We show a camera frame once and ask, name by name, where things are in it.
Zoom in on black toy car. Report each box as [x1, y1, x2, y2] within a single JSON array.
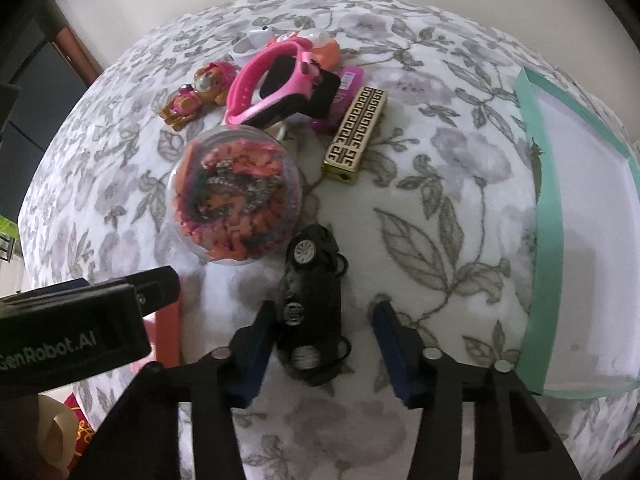
[[276, 223, 352, 387]]

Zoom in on round clear bead container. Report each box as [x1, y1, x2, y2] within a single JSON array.
[[166, 126, 303, 264]]

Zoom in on gold patterned rectangular clip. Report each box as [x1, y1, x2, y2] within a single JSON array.
[[321, 86, 388, 184]]

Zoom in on brown puppy toy pink helmet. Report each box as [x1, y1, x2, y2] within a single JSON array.
[[157, 61, 238, 131]]

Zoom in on magenta rectangular lighter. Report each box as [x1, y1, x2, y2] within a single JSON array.
[[310, 66, 364, 133]]

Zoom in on orange blue toy block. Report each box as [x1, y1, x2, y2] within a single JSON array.
[[268, 28, 340, 72]]

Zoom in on teal cardboard box tray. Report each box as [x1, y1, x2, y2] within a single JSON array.
[[514, 68, 639, 399]]

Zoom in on floral fleece blanket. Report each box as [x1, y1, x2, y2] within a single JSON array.
[[17, 0, 640, 480]]

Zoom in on white earbud case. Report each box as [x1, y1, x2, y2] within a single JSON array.
[[229, 25, 277, 67]]

